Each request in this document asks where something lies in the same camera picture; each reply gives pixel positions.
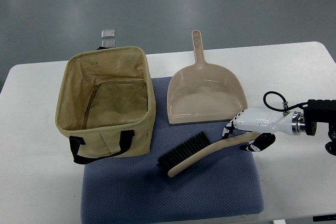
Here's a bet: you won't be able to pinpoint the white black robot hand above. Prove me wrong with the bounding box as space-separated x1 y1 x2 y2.
222 108 306 152

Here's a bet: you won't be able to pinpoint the beige hand brush black bristles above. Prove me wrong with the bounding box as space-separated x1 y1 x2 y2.
157 132 259 177

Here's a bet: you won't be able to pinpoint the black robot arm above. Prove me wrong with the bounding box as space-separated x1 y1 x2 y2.
263 91 335 156

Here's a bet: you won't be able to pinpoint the beige plastic dustpan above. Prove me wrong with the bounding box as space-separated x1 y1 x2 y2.
167 30 248 124

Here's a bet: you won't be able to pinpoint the black table control panel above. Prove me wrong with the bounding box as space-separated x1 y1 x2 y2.
312 215 336 222

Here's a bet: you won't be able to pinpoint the blue textured mat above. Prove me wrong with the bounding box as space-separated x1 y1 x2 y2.
81 77 264 223

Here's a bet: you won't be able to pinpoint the upper clear floor marker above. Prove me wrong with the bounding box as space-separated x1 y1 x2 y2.
101 29 115 38

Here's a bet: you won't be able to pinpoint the yellow fabric bag black handles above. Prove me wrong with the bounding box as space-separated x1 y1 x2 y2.
55 46 156 165

